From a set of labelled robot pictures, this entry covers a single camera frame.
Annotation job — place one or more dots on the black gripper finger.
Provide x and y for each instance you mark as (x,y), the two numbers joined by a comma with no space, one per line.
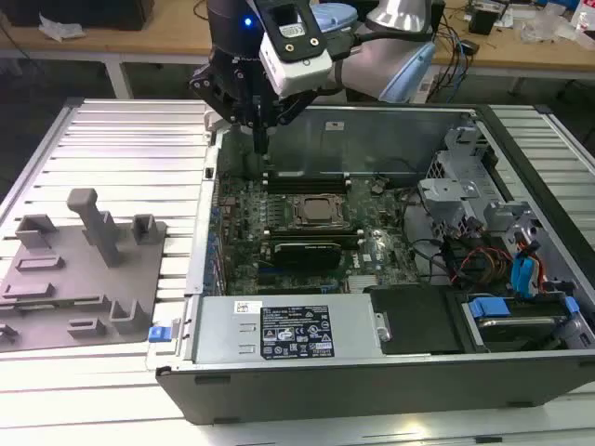
(289,110)
(204,83)

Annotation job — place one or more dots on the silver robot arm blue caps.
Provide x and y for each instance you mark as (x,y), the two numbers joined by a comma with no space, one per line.
(372,60)

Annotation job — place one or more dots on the installed RAM stick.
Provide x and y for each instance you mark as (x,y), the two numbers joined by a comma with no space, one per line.
(307,175)

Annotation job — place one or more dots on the black RAM slot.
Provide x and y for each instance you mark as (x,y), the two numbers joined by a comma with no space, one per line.
(307,187)
(309,232)

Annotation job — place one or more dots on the wooden desk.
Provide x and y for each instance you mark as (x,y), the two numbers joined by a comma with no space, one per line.
(525,51)
(153,28)

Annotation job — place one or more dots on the silver CPU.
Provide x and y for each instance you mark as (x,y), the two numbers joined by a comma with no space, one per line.
(320,209)

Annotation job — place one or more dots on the large black box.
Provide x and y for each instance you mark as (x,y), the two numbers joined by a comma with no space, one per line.
(79,11)

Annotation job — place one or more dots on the black graphics card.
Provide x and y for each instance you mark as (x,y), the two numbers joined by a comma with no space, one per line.
(307,254)

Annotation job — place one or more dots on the crumpled white paper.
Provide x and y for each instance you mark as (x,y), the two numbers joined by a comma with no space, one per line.
(60,28)

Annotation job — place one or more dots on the green motherboard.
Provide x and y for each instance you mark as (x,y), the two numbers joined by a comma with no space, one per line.
(372,251)

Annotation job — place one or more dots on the grey metal drive cage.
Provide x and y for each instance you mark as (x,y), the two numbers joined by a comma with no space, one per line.
(448,195)

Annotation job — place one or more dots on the silver chipset heatsink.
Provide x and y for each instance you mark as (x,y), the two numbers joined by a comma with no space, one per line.
(365,284)

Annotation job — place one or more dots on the small black box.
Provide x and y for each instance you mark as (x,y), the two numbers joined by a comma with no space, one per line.
(485,19)

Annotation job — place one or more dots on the grey power supply with label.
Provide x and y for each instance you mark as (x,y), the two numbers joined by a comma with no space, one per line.
(223,325)

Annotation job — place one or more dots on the grey parts rack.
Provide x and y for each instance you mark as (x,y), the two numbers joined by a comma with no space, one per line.
(93,297)

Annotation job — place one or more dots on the black plastic bay cover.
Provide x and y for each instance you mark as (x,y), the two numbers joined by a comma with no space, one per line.
(418,320)

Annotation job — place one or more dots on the blue case latch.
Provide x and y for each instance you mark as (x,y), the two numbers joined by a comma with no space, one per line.
(159,334)

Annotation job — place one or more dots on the black open PC case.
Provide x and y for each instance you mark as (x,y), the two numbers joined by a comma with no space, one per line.
(353,385)

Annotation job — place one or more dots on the hard disk in blue carrier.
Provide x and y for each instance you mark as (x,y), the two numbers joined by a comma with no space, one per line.
(511,320)

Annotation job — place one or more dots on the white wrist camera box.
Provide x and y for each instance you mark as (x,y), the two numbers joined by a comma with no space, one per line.
(297,69)

